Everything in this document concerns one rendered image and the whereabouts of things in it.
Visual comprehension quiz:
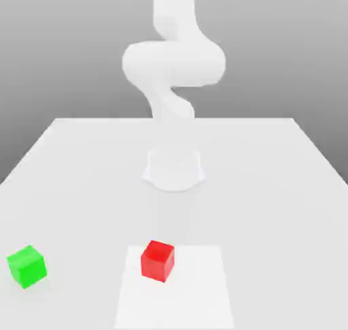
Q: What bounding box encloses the small red cube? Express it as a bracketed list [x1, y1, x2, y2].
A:
[140, 240, 175, 284]

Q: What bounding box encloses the small green cube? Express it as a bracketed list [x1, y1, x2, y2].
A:
[6, 244, 48, 290]

